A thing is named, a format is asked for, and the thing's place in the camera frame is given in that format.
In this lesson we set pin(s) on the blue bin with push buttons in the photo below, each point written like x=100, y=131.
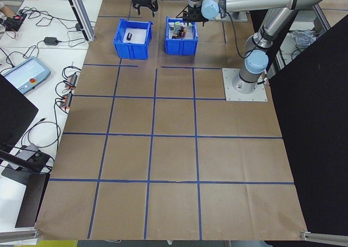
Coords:
x=180, y=47

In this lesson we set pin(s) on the silver button green contact block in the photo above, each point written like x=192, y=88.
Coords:
x=177, y=24

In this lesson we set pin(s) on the green white push button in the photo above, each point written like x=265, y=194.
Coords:
x=185, y=26

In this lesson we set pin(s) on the yellow mushroom head button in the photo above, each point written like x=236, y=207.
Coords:
x=185, y=30

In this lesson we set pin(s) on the red mushroom head button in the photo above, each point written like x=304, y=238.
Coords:
x=182, y=35

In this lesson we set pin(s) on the orange flat head button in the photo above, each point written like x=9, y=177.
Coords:
x=174, y=36

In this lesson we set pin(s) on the grey small box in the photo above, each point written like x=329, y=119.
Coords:
x=28, y=152

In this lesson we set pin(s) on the person hand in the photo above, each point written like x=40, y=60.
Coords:
x=6, y=10

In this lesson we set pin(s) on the small black part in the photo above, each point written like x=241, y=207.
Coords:
x=129, y=37

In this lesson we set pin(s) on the white desk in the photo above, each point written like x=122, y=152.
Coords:
x=54, y=2
x=47, y=102

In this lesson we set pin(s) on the black power adapter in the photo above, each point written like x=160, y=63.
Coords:
x=51, y=41

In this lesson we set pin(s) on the crumpled clear plastic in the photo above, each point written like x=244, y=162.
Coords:
x=301, y=39

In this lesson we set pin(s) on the black monitor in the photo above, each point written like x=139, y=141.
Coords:
x=13, y=113

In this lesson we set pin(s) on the black flat panel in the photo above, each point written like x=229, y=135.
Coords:
x=31, y=200

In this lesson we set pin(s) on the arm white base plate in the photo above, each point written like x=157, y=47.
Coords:
x=239, y=18
x=231, y=94

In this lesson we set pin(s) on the aluminium extrusion post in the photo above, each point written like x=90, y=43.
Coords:
x=83, y=15

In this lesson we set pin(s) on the aluminium frame bar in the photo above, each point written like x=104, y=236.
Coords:
x=322, y=18

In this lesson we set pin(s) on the black frame cover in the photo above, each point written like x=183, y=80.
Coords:
x=312, y=135

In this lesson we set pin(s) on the aluminium profile rail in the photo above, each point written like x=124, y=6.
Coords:
x=16, y=236
x=326, y=236

